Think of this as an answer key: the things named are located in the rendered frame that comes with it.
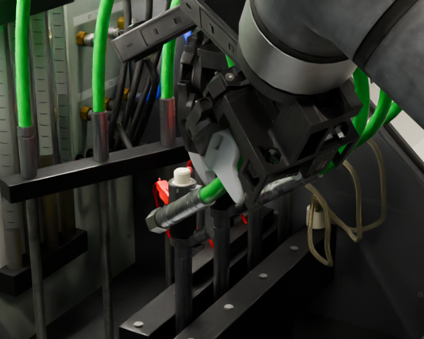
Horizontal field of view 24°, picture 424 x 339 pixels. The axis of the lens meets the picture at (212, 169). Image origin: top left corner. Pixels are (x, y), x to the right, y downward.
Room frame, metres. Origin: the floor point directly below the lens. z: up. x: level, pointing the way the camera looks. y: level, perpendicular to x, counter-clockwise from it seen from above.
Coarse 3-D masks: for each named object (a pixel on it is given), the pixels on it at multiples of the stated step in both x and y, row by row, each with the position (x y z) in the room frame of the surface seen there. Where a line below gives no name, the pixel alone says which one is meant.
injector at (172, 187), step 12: (192, 180) 0.90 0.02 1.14; (168, 192) 0.90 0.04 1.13; (180, 192) 0.88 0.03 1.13; (192, 216) 0.89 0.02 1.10; (180, 228) 0.88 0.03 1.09; (192, 228) 0.89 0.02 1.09; (204, 228) 0.88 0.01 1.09; (180, 240) 0.89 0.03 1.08; (192, 240) 0.88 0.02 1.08; (204, 240) 0.88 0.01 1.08; (180, 252) 0.89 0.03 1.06; (180, 264) 0.89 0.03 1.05; (180, 276) 0.89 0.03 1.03; (180, 288) 0.89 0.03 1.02; (180, 300) 0.89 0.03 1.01; (180, 312) 0.89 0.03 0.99; (180, 324) 0.89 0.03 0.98
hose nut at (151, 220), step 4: (160, 208) 0.79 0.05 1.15; (152, 212) 0.80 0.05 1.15; (156, 212) 0.79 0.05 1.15; (148, 216) 0.80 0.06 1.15; (152, 216) 0.79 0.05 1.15; (148, 220) 0.79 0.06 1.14; (152, 220) 0.79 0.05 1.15; (148, 224) 0.79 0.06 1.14; (152, 224) 0.79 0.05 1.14; (156, 224) 0.78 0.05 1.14; (152, 228) 0.79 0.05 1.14; (156, 228) 0.78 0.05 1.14; (160, 228) 0.78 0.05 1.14; (164, 228) 0.78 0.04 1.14; (168, 228) 0.79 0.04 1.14; (156, 232) 0.79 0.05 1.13; (160, 232) 0.79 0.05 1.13
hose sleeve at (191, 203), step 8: (192, 192) 0.75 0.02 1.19; (200, 192) 0.74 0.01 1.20; (176, 200) 0.77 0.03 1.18; (184, 200) 0.75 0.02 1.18; (192, 200) 0.74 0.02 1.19; (200, 200) 0.73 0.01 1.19; (168, 208) 0.77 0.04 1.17; (176, 208) 0.76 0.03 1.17; (184, 208) 0.75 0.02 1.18; (192, 208) 0.74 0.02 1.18; (200, 208) 0.74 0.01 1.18; (160, 216) 0.78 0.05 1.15; (168, 216) 0.77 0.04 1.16; (176, 216) 0.76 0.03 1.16; (184, 216) 0.76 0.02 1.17; (160, 224) 0.78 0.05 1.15; (168, 224) 0.77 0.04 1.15
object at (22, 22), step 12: (24, 0) 0.98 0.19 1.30; (24, 12) 0.98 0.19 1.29; (24, 24) 0.98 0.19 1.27; (24, 36) 0.99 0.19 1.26; (24, 48) 0.99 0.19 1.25; (24, 60) 0.99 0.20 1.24; (228, 60) 0.71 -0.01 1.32; (24, 72) 0.99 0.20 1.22; (24, 84) 0.99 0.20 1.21; (24, 96) 0.99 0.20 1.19; (24, 108) 0.99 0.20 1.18; (24, 120) 0.99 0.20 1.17; (24, 132) 0.99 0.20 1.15; (240, 156) 0.70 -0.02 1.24; (240, 168) 0.70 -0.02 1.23; (216, 180) 0.72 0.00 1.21; (204, 192) 0.73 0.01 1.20; (216, 192) 0.72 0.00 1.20
